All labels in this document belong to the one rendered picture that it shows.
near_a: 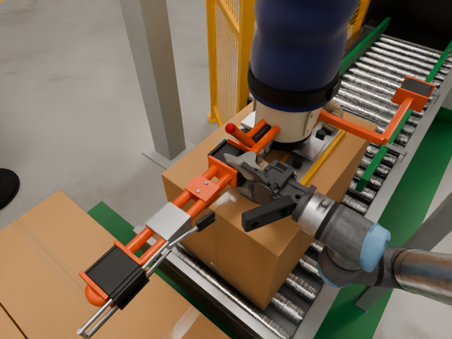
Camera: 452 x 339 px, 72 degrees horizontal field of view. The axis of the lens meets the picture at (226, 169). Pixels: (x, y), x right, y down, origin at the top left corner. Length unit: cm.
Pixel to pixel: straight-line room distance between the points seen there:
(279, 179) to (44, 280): 94
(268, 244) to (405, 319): 123
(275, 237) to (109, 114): 218
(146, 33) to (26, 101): 176
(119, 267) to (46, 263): 77
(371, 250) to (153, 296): 77
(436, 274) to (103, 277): 55
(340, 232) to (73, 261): 98
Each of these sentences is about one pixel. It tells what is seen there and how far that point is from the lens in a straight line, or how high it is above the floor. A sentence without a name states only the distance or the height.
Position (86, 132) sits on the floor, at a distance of 267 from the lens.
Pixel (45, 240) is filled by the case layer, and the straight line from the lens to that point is 142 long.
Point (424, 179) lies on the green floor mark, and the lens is 249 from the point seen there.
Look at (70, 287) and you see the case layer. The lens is 128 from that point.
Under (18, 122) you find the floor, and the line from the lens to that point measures 302.
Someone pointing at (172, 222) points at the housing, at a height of 109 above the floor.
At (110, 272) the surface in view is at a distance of 61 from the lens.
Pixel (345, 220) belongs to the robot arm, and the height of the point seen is 112.
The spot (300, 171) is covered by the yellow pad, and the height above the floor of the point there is 97.
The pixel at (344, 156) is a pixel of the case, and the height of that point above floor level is 95.
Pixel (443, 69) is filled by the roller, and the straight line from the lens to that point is 252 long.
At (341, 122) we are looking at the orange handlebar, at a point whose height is 109.
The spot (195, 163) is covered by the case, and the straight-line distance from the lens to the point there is 93.
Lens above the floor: 163
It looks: 49 degrees down
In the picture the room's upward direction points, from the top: straight up
